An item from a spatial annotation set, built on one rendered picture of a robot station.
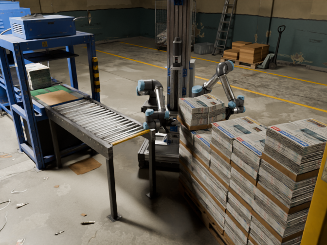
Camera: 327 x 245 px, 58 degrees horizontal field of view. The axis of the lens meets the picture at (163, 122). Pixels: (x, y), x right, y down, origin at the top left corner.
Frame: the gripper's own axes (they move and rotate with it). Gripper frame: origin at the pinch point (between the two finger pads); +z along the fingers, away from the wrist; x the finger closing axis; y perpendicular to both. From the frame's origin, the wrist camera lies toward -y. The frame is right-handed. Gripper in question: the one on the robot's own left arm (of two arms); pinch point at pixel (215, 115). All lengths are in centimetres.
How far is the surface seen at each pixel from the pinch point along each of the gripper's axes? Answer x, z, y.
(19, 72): -105, 182, 39
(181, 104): -0.2, 39.1, 17.9
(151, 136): -3, 70, -12
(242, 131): 78, 26, 22
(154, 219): 31, 81, -85
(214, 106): 20.8, 15.0, 19.9
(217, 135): 63, 38, 14
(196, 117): 20.7, 34.0, 12.1
